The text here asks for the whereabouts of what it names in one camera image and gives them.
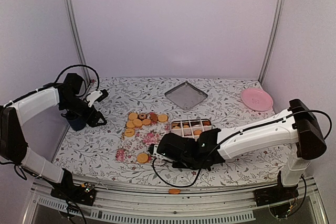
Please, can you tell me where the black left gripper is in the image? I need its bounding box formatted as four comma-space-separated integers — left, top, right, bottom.
61, 95, 108, 127

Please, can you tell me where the floral cookie tray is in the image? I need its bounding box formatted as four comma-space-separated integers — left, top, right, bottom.
115, 112, 170, 164

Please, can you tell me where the dotted tan sandwich cookie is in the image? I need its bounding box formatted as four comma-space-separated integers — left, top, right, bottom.
136, 153, 149, 164

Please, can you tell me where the pink divided cookie tin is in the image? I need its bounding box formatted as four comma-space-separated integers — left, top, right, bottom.
171, 119, 213, 140

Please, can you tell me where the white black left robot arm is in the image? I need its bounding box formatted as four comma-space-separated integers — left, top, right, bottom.
1, 66, 108, 206

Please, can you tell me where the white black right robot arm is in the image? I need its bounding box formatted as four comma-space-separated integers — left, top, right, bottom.
148, 99, 329, 206

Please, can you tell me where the dark blue cup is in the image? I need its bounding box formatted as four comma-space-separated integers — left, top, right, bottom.
65, 115, 86, 131

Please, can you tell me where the chocolate sprinkled donut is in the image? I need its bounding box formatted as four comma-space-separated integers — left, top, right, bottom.
139, 113, 148, 120

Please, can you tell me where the silver metal tin lid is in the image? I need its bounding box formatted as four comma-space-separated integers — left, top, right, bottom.
164, 81, 208, 111

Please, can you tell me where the fallen orange cookie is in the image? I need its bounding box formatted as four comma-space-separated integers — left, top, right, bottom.
169, 188, 181, 195

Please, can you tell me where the pink plastic plate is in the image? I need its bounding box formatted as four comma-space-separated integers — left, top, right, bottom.
241, 88, 274, 112

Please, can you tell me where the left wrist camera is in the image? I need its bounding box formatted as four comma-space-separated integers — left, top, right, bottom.
85, 89, 108, 108

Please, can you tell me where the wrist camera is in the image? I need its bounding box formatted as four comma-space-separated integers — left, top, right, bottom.
148, 144, 166, 160
85, 89, 108, 108

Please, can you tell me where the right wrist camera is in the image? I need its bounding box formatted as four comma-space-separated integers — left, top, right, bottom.
148, 144, 166, 160

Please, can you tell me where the aluminium front rail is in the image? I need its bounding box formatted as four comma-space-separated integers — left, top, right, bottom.
23, 176, 330, 223

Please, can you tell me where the aluminium left corner post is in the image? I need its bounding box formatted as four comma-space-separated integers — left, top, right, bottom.
64, 0, 86, 65

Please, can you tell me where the aluminium corner post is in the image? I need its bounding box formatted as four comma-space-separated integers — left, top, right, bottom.
64, 0, 86, 65
258, 0, 285, 85

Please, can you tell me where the aluminium right corner post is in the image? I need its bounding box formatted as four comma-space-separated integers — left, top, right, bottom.
258, 0, 285, 85

